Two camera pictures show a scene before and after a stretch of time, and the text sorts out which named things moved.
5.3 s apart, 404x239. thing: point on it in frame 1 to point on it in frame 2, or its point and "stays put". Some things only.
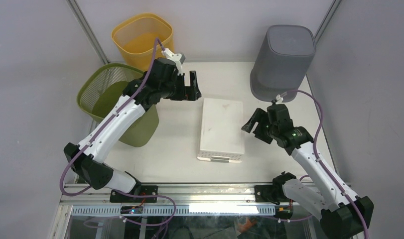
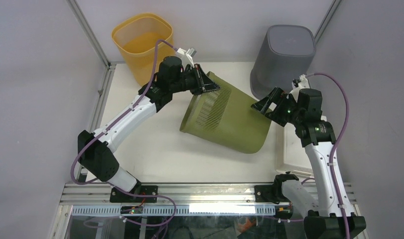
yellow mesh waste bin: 137,36 stays put
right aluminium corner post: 327,20 stays put
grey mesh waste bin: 282,61 stays put
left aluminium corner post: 90,35 stays put
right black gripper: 259,116 to 275,96
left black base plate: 143,190 stays put
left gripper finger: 194,92 to 205,82
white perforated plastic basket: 222,136 to 292,156
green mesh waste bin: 100,88 to 225,117
